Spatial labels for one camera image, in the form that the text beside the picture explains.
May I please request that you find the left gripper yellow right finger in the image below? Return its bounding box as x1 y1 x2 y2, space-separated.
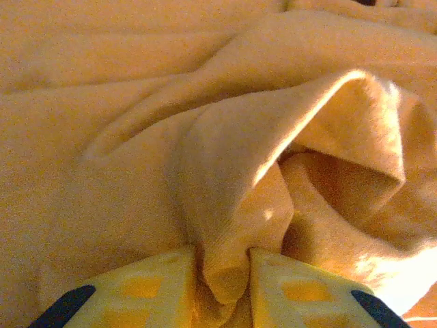
250 247 380 328

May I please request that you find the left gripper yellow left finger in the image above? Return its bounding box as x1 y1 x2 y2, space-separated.
64 251 201 328

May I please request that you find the yellow t-shirt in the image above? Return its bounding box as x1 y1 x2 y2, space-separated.
0 0 437 328

